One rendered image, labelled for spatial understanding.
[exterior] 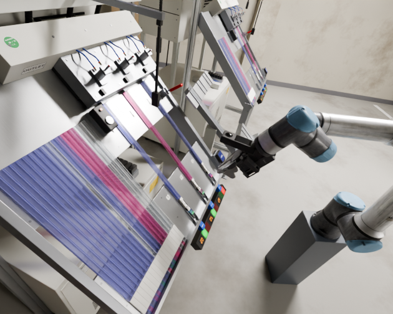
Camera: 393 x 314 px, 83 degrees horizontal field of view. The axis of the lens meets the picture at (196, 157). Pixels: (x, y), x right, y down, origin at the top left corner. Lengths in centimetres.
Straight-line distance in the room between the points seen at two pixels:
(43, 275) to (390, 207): 119
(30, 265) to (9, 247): 11
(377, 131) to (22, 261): 123
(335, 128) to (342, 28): 382
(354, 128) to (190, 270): 119
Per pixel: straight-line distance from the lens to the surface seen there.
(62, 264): 61
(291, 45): 434
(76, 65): 72
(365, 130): 91
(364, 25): 478
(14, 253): 102
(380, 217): 107
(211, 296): 155
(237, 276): 164
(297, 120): 63
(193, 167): 94
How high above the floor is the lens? 145
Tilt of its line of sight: 41 degrees down
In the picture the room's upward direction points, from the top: 13 degrees clockwise
